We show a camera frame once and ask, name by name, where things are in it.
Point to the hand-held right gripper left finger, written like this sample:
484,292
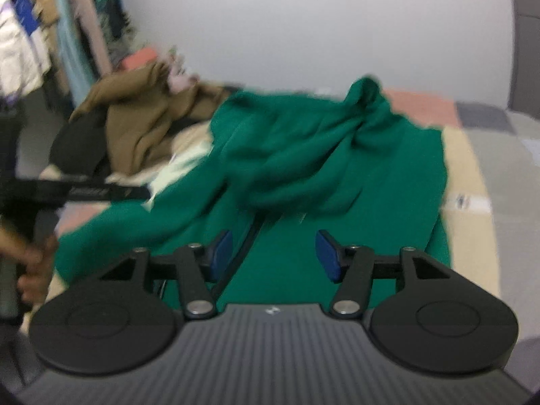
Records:
221,253

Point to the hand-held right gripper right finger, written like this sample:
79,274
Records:
327,255

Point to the green hoodie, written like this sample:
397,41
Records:
320,164

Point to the person's left hand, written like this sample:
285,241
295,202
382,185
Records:
38,270

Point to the black garment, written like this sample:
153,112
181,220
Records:
78,143

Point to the brown garment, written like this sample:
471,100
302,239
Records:
139,114

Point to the white hanging garment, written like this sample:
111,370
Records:
17,59

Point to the light blue hanging garment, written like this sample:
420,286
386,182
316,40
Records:
74,50

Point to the white fabric label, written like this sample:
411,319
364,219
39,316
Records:
464,201

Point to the salmon pink folded cloth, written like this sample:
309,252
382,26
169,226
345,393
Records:
139,59

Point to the patchwork blanket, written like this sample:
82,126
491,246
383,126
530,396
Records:
464,164

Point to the pale pink floral cloth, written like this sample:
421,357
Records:
181,76

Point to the pink beige hanging garment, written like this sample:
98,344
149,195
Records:
90,21

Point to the dark teal patterned garment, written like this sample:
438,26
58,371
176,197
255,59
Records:
112,4

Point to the grey door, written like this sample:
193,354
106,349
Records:
526,42

